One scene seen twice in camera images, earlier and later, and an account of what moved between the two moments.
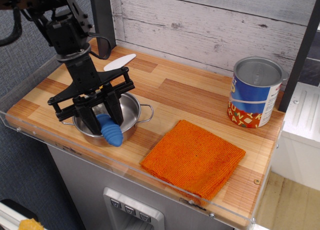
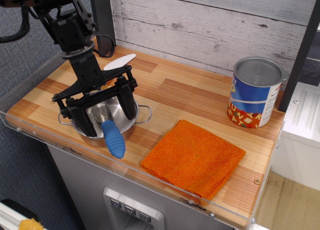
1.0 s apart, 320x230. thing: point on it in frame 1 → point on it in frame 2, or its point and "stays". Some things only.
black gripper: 88,87 → 92,82
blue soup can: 255,86 stays
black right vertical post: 295,76 stays
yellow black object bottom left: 14,216 stays
